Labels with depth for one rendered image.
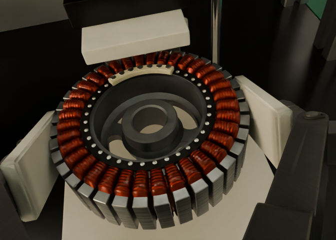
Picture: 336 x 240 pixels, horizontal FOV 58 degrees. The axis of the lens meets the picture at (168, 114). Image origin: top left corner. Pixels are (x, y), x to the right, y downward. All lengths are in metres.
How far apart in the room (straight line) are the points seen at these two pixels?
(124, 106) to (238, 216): 0.10
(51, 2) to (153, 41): 0.27
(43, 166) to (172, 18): 0.11
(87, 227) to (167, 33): 0.14
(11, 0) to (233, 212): 0.35
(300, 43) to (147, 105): 0.21
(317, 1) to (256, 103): 0.32
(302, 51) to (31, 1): 0.32
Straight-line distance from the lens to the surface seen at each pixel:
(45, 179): 0.17
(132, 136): 0.17
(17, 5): 0.43
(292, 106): 0.16
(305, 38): 0.36
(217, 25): 0.24
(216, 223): 0.21
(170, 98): 0.20
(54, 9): 0.43
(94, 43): 0.18
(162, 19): 0.18
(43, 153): 0.17
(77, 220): 0.23
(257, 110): 0.16
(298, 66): 0.32
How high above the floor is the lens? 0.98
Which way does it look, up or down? 50 degrees down
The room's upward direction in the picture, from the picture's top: 10 degrees counter-clockwise
